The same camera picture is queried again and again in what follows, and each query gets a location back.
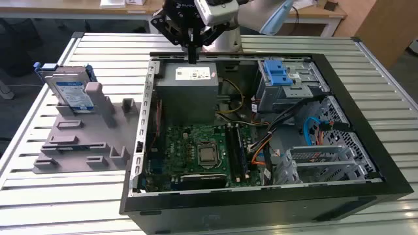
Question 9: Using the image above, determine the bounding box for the grey parts rack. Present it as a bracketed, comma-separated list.
[33, 82, 145, 175]

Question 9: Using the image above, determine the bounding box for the black chair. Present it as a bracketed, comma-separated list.
[0, 18, 43, 78]

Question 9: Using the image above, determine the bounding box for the red wire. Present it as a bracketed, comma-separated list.
[146, 97, 164, 157]

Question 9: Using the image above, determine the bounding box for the black power connector wire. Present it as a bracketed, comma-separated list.
[322, 121, 353, 130]

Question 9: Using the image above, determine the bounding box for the wooden cabinet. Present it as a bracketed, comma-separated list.
[333, 0, 418, 69]

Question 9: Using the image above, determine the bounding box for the black PC case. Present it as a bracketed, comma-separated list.
[119, 51, 416, 235]

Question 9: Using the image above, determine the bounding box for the green motherboard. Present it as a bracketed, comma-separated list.
[139, 123, 262, 191]

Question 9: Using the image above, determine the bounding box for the silver CPU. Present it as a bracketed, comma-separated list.
[198, 146, 217, 165]

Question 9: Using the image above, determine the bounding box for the black wire bundle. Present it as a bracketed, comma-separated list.
[252, 97, 328, 154]

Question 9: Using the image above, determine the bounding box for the blue plastic drive latch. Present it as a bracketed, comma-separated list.
[265, 59, 294, 86]

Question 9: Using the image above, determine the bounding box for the grey power supply unit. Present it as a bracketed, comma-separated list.
[153, 61, 220, 127]

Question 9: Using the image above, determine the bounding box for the wooden desk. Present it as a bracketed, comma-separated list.
[0, 0, 349, 37]

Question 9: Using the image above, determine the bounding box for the orange wire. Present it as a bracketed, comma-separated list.
[252, 144, 272, 165]

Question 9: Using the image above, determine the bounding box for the yellow wire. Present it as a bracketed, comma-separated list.
[217, 78, 246, 115]

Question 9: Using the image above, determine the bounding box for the grey metal drive cage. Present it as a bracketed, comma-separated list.
[257, 58, 330, 113]

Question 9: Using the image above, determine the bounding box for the grey desk foot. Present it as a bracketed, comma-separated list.
[0, 80, 17, 100]

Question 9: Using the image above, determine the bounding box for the black graphics card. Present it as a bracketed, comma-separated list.
[178, 172, 229, 189]

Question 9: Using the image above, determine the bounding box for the silver disk bay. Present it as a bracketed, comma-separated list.
[273, 144, 377, 186]

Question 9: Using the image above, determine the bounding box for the hard disk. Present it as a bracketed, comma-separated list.
[34, 62, 98, 115]

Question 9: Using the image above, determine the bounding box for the green RAM stick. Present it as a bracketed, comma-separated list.
[234, 124, 252, 179]

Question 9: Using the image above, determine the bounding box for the large white box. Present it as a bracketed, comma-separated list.
[99, 0, 127, 9]

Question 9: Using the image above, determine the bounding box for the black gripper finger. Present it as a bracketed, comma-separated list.
[150, 8, 194, 65]
[193, 22, 230, 65]

